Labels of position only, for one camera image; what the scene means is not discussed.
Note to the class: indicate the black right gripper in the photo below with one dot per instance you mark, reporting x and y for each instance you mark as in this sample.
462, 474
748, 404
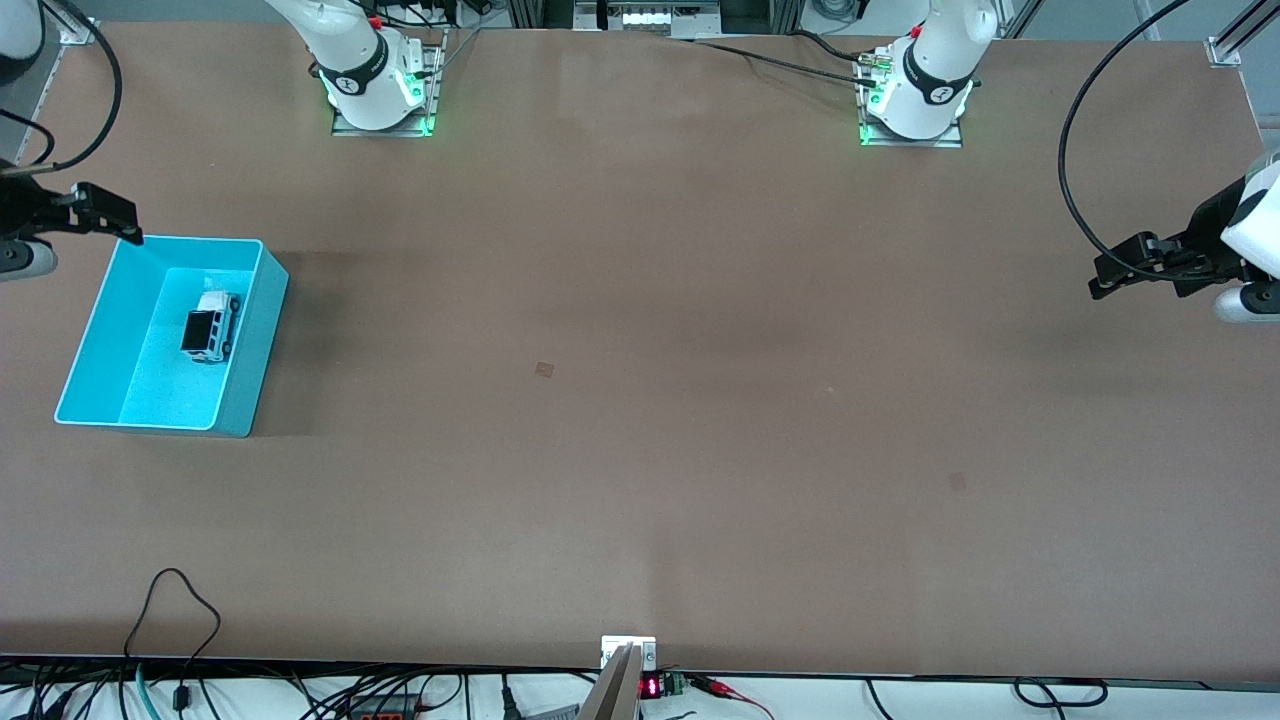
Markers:
22, 208

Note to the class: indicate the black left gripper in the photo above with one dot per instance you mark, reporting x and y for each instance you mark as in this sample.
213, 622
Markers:
1207, 228

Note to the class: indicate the red digit display module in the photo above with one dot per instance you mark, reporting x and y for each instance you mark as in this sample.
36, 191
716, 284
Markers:
652, 687

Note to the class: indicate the white jeep toy black roof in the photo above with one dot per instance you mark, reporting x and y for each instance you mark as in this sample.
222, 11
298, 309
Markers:
205, 332

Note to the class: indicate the aluminium profile with bracket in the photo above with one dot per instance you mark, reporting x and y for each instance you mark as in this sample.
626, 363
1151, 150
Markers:
1223, 52

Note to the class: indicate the teal plastic bin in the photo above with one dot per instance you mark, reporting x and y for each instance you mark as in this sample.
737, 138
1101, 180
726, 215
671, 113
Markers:
150, 400

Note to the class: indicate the grey aluminium post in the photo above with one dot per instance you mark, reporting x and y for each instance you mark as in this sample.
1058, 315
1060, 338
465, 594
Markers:
612, 700

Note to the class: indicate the black power strip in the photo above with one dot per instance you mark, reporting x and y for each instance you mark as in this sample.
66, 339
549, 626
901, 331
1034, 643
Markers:
385, 714

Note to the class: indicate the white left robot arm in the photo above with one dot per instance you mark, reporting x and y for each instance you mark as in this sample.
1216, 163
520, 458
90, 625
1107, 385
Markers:
930, 80

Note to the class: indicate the grey table corner bracket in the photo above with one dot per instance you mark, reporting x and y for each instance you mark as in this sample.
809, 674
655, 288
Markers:
80, 32

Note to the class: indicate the grey lit control box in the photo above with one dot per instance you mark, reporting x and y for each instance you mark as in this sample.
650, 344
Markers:
650, 18

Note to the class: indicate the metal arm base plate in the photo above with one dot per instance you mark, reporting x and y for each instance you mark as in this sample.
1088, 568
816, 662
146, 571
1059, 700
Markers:
437, 90
950, 142

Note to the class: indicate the white metal mounting bracket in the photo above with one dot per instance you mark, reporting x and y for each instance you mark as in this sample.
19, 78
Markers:
612, 645

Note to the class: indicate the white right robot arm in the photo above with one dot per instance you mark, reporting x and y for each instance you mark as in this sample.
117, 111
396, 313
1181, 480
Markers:
350, 50

